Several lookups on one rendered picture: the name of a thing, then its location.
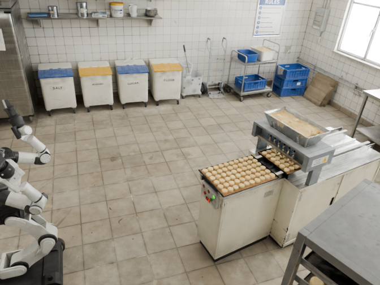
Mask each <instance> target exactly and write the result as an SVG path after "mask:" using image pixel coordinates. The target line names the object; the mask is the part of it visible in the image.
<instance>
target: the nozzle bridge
mask: <svg viewBox="0 0 380 285"><path fill-rule="evenodd" d="M270 135H271V141H269V139H268V138H269V137H270ZM252 136H254V137H256V136H257V137H258V142H257V147H256V148H258V149H262V148H265V147H267V145H268V144H269V145H270V146H271V147H273V148H274V149H276V150H277V151H278V152H280V153H281V154H283V155H284V156H286V157H287V158H288V159H290V160H291V161H292V162H294V163H296V164H297V165H298V166H300V167H301V171H302V172H304V173H306V172H308V176H307V179H306V182H305V184H306V185H307V186H310V185H313V184H316V183H317V182H318V179H319V176H320V173H321V170H322V167H323V166H326V165H329V164H330V163H331V161H332V158H333V155H334V153H335V148H333V147H332V146H330V145H328V144H327V143H325V142H323V141H320V142H319V143H318V144H315V145H311V146H308V147H306V148H305V147H303V146H301V145H300V144H298V143H297V142H295V141H293V140H292V139H291V138H289V137H287V136H286V135H284V134H282V133H281V132H279V131H278V130H277V129H275V128H273V127H272V126H270V125H269V123H268V121H267V119H266V118H265V119H260V120H255V121H254V122H253V128H252ZM267 136H268V138H267ZM273 137H274V138H273ZM275 137H276V142H275V144H273V142H272V138H273V141H274V139H275ZM277 140H278V142H279V141H281V144H280V147H278V145H277V144H278V142H277ZM276 143H277V144H276ZM282 143H283V144H282ZM284 144H285V145H286V147H288V148H289V147H290V153H289V154H287V151H286V147H285V150H282V148H281V145H282V147H283V145H284ZM288 148H287V150H288ZM292 150H293V151H294V150H295V156H294V157H292V154H291V151H292ZM293 151H292V153H293Z"/></svg>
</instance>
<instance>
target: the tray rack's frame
mask: <svg viewBox="0 0 380 285"><path fill-rule="evenodd" d="M304 228H305V229H306V230H308V231H309V232H311V234H310V235H308V236H307V237H306V239H305V243H304V244H306V245H307V246H308V247H310V248H311V249H313V250H314V251H315V252H317V253H318V254H320V255H321V256H322V257H323V258H325V259H326V260H328V261H329V262H331V263H332V264H333V265H335V266H336V267H337V268H338V269H340V270H341V271H343V272H344V273H346V274H347V275H348V276H350V277H351V278H352V279H354V280H355V281H356V282H358V283H359V284H361V285H380V185H378V184H376V183H374V182H372V183H371V184H367V183H365V182H363V181H361V182H360V183H359V184H358V185H357V186H355V187H354V188H352V189H351V190H350V191H349V192H347V193H346V194H345V195H344V196H343V197H341V198H340V199H339V200H338V201H336V202H335V203H333V204H332V205H331V206H330V207H328V208H327V209H326V210H325V211H323V212H322V213H321V214H320V215H318V216H317V217H316V218H314V219H313V220H312V221H311V222H309V223H308V224H307V225H306V226H304Z"/></svg>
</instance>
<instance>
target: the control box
mask: <svg viewBox="0 0 380 285"><path fill-rule="evenodd" d="M203 185H204V186H205V188H204V187H203ZM208 190H209V191H210V193H208ZM204 191H205V192H206V194H204ZM201 194H202V195H203V196H204V197H205V198H206V199H207V201H208V200H209V203H210V204H211V205H212V207H213V208H214V209H218V206H219V199H218V194H217V192H216V191H215V190H214V189H212V187H211V186H210V185H209V184H208V183H207V182H206V181H205V180H204V181H202V187H201ZM213 195H214V197H215V199H213ZM210 198H212V201H210Z"/></svg>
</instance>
